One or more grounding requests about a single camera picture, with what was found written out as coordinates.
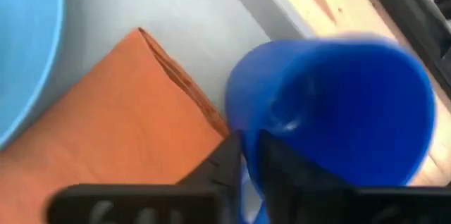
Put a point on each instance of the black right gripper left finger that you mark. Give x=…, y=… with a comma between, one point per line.
x=158, y=203

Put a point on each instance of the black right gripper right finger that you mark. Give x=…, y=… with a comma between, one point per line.
x=317, y=199

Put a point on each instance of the blue plastic cup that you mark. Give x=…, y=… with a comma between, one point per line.
x=352, y=111

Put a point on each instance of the teal blue plate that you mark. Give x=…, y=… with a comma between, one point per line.
x=24, y=41

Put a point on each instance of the grey plastic tray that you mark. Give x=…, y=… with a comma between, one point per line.
x=176, y=5

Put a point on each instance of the orange napkin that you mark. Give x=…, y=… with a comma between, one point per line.
x=105, y=118

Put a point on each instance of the black aluminium table frame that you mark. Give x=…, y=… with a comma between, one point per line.
x=415, y=12

